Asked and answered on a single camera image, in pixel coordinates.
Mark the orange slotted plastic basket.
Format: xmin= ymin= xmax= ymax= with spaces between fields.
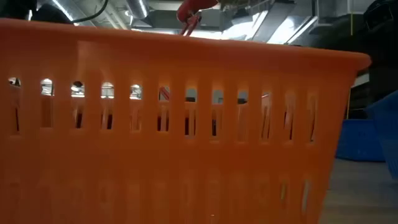
xmin=0 ymin=17 xmax=373 ymax=224

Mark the red desk lamp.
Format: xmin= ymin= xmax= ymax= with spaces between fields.
xmin=159 ymin=0 xmax=220 ymax=101

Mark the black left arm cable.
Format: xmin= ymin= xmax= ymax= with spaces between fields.
xmin=70 ymin=0 xmax=109 ymax=24

